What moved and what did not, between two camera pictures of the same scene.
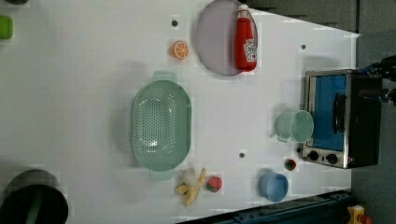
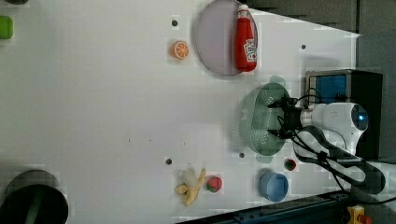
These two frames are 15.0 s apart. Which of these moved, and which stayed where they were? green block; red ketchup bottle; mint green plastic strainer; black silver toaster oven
Moved: mint green plastic strainer
Stayed: black silver toaster oven; red ketchup bottle; green block
